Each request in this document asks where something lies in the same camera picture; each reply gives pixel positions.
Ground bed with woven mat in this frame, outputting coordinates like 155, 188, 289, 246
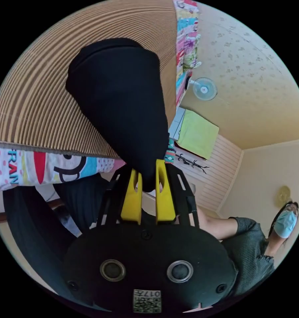
0, 0, 202, 194

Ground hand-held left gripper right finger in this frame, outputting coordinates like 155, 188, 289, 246
156, 159, 176, 223

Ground person's left forearm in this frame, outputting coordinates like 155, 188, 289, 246
196, 207, 239, 240

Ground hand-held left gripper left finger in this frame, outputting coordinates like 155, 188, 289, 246
121, 169, 143, 223

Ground black coat rack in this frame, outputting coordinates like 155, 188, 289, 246
175, 153, 211, 174

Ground white wall fan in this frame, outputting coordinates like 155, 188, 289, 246
186, 77, 218, 101

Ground black pants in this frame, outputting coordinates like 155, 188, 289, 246
65, 38, 170, 193

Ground cabinet with green cloth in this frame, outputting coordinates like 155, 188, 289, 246
169, 107, 220, 160

